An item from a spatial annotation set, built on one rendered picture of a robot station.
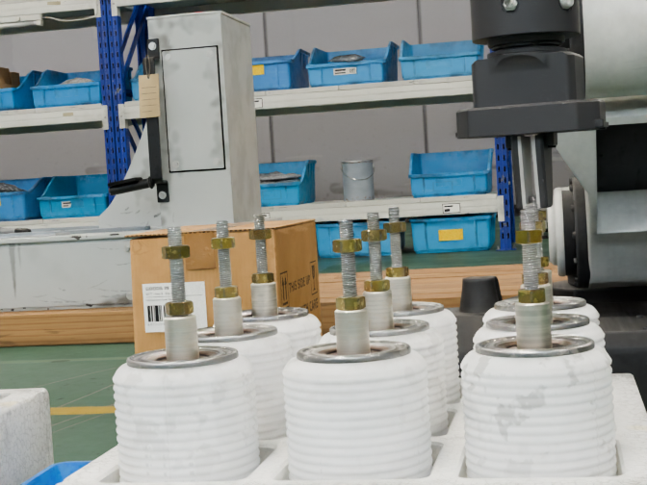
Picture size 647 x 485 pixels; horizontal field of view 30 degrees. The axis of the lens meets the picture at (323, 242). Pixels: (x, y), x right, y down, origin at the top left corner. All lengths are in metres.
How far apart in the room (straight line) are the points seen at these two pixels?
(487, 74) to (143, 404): 0.40
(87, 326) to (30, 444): 1.84
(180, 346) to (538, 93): 0.37
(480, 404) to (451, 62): 4.80
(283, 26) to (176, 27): 6.43
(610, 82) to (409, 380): 0.58
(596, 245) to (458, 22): 7.83
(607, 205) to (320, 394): 0.78
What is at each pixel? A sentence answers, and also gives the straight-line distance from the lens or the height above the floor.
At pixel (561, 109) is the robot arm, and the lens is 0.98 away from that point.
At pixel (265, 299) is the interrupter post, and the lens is 1.04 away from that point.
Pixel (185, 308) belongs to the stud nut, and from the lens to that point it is 0.82.
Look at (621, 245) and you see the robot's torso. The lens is 1.50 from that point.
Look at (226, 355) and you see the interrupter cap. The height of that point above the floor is 0.25.
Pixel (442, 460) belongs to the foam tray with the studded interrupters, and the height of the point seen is 0.18.
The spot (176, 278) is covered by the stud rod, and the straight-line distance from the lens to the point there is 0.82.
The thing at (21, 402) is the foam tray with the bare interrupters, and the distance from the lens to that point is 1.16.
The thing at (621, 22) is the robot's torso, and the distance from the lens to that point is 1.25.
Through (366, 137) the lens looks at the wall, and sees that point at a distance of 9.30.
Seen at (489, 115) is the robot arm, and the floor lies 0.41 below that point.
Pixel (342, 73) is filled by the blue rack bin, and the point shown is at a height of 0.85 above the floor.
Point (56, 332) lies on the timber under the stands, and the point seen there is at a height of 0.03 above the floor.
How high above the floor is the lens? 0.37
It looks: 3 degrees down
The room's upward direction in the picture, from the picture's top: 3 degrees counter-clockwise
